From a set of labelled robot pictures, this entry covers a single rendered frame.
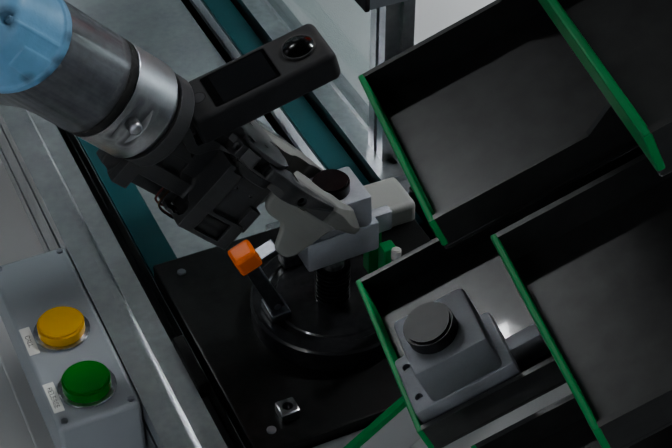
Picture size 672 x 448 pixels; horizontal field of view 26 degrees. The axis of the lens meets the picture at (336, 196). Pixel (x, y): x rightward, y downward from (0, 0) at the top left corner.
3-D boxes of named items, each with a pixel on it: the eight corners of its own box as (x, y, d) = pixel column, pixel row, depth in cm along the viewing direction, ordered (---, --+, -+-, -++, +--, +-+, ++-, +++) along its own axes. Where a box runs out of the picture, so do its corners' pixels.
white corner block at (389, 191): (371, 249, 133) (372, 216, 131) (350, 220, 137) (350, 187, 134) (417, 235, 135) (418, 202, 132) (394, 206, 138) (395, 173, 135)
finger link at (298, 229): (317, 270, 117) (233, 215, 112) (366, 217, 116) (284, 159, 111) (328, 291, 114) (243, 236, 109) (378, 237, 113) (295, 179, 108)
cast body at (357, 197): (308, 273, 117) (305, 208, 112) (286, 240, 120) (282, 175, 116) (401, 241, 120) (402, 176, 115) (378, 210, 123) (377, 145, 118)
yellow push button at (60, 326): (47, 360, 123) (44, 344, 121) (33, 329, 125) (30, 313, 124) (92, 345, 124) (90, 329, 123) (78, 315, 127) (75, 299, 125)
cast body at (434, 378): (434, 441, 85) (388, 376, 80) (411, 387, 88) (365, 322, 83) (561, 374, 84) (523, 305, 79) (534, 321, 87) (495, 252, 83)
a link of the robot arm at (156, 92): (118, 19, 102) (157, 81, 96) (163, 48, 105) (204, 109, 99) (51, 98, 103) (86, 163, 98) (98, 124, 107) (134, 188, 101)
